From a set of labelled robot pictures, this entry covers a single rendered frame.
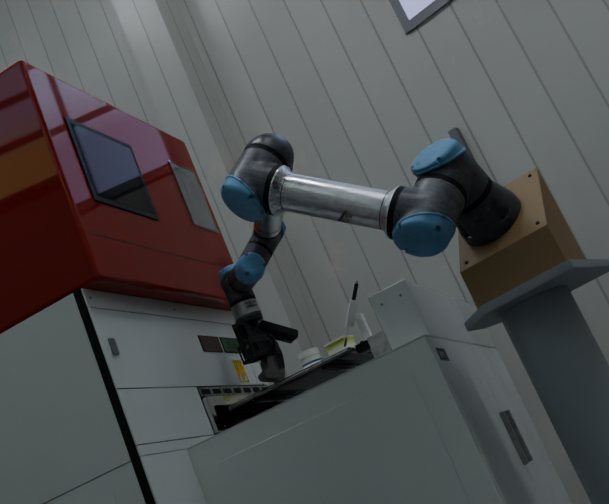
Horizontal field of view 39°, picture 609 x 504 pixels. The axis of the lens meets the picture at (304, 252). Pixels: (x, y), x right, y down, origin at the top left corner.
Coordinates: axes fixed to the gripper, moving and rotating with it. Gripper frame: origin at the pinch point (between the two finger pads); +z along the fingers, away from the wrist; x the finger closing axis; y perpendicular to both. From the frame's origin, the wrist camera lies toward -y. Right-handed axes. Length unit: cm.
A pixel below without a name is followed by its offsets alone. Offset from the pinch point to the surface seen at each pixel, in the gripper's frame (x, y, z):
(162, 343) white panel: 4.0, 31.5, -17.9
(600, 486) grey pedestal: 71, -14, 51
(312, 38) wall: -106, -173, -194
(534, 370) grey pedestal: 69, -14, 25
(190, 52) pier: -170, -141, -234
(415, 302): 56, -4, 1
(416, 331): 54, -2, 7
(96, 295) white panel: 17, 50, -29
